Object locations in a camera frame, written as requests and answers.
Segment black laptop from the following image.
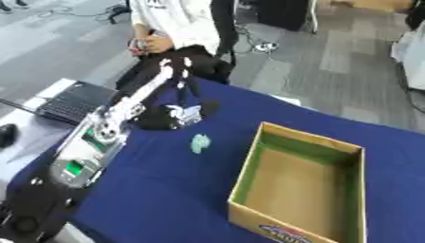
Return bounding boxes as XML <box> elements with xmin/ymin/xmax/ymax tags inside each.
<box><xmin>0</xmin><ymin>81</ymin><xmax>121</xmax><ymax>126</ymax></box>

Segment person's left hand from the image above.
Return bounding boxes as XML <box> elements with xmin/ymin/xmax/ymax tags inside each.
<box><xmin>140</xmin><ymin>33</ymin><xmax>176</xmax><ymax>55</ymax></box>

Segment white power strip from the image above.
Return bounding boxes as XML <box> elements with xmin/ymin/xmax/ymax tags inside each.
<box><xmin>252</xmin><ymin>41</ymin><xmax>281</xmax><ymax>53</ymax></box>

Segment black floor cable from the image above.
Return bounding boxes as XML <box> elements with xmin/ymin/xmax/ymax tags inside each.
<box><xmin>31</xmin><ymin>3</ymin><xmax>133</xmax><ymax>26</ymax></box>

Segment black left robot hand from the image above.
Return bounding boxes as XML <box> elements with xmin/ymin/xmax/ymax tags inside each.
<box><xmin>109</xmin><ymin>56</ymin><xmax>223</xmax><ymax>131</ymax></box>

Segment black cabinet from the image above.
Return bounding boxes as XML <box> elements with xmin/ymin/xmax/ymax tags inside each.
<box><xmin>253</xmin><ymin>0</ymin><xmax>321</xmax><ymax>34</ymax></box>

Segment person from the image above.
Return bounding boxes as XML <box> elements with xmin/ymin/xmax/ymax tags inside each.
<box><xmin>113</xmin><ymin>0</ymin><xmax>241</xmax><ymax>93</ymax></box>

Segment black computer mouse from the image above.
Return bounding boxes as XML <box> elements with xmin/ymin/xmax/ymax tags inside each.
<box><xmin>0</xmin><ymin>123</ymin><xmax>20</xmax><ymax>149</ymax></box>

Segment tan cardboard box green inside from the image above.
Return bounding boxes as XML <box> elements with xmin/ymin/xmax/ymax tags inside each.
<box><xmin>226</xmin><ymin>121</ymin><xmax>369</xmax><ymax>243</ymax></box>

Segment person's right hand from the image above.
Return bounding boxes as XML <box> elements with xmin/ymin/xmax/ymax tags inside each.
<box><xmin>126</xmin><ymin>38</ymin><xmax>146</xmax><ymax>58</ymax></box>

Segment person's shoes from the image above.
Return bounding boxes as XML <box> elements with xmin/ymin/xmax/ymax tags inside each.
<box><xmin>0</xmin><ymin>0</ymin><xmax>30</xmax><ymax>13</ymax></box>

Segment white draped cloth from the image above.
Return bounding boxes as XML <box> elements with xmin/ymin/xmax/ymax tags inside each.
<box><xmin>388</xmin><ymin>28</ymin><xmax>425</xmax><ymax>92</ymax></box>

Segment small pale green toy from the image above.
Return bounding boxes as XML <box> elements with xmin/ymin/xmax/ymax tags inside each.
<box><xmin>189</xmin><ymin>133</ymin><xmax>213</xmax><ymax>155</ymax></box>

